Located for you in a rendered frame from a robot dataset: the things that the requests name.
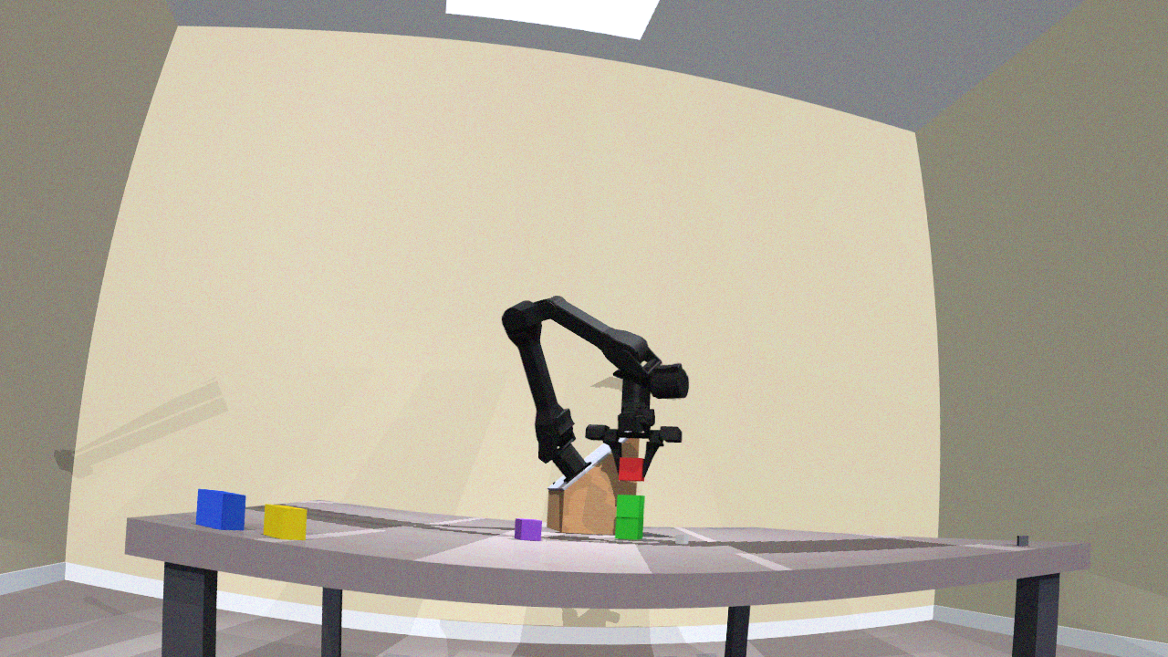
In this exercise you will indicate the purple cube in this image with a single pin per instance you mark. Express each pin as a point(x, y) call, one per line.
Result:
point(528, 529)

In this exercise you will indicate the red block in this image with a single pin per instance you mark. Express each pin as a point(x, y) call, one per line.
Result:
point(631, 469)

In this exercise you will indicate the yellow block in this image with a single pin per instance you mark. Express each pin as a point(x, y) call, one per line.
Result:
point(285, 522)

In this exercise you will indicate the green block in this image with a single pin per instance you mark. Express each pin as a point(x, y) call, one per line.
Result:
point(629, 528)
point(630, 505)

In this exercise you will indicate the blue block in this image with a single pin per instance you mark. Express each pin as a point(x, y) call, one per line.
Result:
point(220, 510)

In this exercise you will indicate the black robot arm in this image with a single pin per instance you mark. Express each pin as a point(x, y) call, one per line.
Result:
point(625, 350)

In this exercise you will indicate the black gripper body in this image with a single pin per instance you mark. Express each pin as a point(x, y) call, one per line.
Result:
point(669, 434)

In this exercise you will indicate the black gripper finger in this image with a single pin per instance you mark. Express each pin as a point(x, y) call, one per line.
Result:
point(651, 448)
point(615, 447)

